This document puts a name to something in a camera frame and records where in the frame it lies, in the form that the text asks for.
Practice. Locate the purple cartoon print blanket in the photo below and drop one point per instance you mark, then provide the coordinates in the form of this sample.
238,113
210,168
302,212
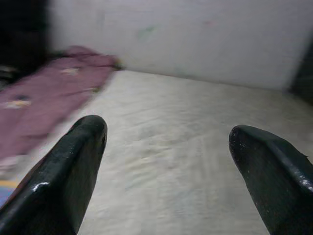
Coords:
44,98

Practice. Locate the black tufted headboard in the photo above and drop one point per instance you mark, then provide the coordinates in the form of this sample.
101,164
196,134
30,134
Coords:
303,78

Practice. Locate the white quilted mattress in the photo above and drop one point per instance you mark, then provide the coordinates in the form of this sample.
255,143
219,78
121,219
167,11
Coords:
166,147

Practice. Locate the colourful children's book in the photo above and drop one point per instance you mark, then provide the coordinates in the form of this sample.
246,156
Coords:
8,193

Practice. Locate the large black cabinet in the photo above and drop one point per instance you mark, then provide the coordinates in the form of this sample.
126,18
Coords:
22,36

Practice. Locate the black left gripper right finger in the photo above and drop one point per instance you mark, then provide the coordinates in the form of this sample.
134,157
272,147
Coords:
276,181

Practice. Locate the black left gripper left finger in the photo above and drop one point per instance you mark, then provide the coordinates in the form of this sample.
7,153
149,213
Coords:
61,176

